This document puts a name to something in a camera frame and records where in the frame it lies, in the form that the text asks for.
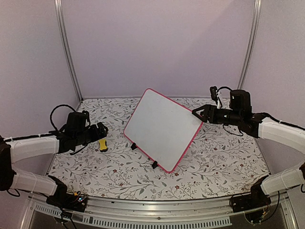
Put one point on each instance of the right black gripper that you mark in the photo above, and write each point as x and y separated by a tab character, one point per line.
208	109

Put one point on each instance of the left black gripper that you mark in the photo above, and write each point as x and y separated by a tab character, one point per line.
103	133

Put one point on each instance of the yellow bone-shaped eraser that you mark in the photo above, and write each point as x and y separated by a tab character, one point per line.
103	145

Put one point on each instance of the pink-framed whiteboard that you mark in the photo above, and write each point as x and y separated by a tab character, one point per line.
162	129

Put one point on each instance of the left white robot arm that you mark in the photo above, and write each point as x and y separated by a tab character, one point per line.
78	131

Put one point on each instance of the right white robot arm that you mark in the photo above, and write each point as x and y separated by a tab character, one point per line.
260	126

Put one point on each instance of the black whiteboard stand foot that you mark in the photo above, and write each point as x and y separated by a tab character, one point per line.
133	146

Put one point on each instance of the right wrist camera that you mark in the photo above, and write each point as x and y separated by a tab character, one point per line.
216	96

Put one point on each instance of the rear aluminium table rail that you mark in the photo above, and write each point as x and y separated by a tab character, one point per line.
172	97

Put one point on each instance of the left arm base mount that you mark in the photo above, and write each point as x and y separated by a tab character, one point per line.
64	200

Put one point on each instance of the right aluminium frame post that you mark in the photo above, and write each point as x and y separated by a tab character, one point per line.
251	42

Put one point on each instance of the aluminium frame post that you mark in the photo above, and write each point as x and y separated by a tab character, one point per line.
66	48
251	42

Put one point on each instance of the front aluminium rail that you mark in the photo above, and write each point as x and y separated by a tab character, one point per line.
210	213

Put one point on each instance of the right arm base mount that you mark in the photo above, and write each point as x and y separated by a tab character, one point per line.
255	206

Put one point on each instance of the left aluminium frame post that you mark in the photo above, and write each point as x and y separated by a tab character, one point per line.
66	48

